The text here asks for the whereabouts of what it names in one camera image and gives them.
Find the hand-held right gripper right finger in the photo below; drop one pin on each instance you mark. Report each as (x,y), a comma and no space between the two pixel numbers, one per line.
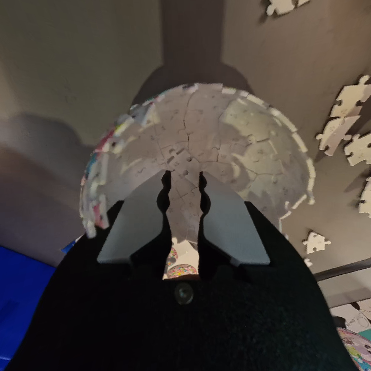
(232,229)

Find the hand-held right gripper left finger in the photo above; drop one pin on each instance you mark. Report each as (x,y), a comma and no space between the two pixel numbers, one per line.
(136,226)

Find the colourful puzzle ball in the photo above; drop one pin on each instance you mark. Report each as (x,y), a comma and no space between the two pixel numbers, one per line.
(217,130)

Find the colourful puzzle box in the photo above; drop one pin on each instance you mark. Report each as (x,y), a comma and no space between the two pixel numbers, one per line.
(353,347)

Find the blue plastic bin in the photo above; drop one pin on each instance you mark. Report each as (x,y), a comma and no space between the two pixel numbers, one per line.
(17,304)

